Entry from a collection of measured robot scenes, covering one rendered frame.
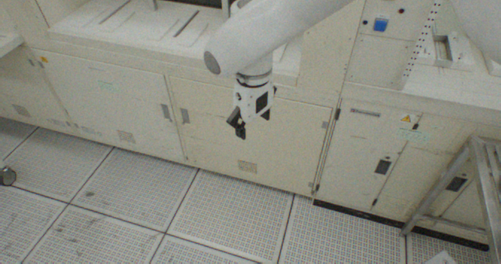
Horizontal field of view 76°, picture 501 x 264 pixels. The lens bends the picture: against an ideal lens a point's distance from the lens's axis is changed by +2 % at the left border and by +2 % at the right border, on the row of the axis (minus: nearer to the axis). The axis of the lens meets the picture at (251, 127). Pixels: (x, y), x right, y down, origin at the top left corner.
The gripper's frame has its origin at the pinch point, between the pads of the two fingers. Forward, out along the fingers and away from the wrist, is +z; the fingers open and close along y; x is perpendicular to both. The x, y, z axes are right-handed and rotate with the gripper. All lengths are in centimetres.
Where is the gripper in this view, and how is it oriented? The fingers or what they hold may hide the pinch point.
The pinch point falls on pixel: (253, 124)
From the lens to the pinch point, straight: 81.1
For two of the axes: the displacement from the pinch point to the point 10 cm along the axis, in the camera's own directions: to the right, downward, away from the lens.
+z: 0.0, 6.9, 7.2
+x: -7.4, -4.9, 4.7
